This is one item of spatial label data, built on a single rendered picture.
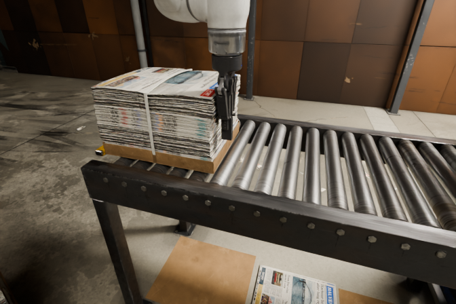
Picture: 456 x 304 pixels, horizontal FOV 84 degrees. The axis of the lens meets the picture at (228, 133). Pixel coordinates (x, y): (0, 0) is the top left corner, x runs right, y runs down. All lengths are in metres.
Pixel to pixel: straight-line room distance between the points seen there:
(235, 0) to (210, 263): 1.28
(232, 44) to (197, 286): 1.18
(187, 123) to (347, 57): 3.18
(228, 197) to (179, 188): 0.13
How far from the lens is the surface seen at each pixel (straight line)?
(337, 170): 0.82
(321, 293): 1.49
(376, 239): 0.68
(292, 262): 1.57
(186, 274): 1.50
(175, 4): 0.68
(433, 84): 4.02
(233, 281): 1.46
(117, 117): 0.81
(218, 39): 0.60
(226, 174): 0.75
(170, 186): 0.71
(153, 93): 0.70
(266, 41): 3.69
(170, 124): 0.71
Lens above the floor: 1.24
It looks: 27 degrees down
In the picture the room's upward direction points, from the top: straight up
